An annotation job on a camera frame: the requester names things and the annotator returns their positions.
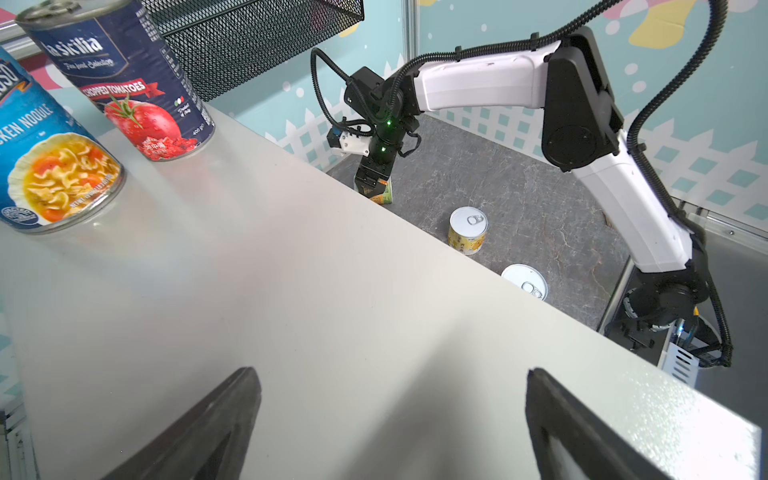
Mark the green yellow white lid can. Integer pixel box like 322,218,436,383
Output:
355,182,393,205

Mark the dark chopped tomatoes can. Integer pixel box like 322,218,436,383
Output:
16,1,215,161

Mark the white lid small can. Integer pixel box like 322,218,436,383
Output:
448,206,489,256

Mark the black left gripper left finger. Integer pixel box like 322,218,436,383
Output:
105,367,262,479

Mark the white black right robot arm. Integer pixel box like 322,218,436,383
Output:
327,1,733,368

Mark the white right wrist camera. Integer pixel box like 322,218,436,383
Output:
326,127,372,156

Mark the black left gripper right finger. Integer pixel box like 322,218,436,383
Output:
525,368,668,479

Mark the blue chicken noodle soup can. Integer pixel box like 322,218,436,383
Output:
1,51,126,234

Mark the yellow can silver lid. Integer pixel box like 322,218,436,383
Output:
501,264,549,301

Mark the black wire mesh basket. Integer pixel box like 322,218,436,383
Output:
142,0,365,102

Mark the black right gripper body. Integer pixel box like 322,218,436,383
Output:
354,140,397,192

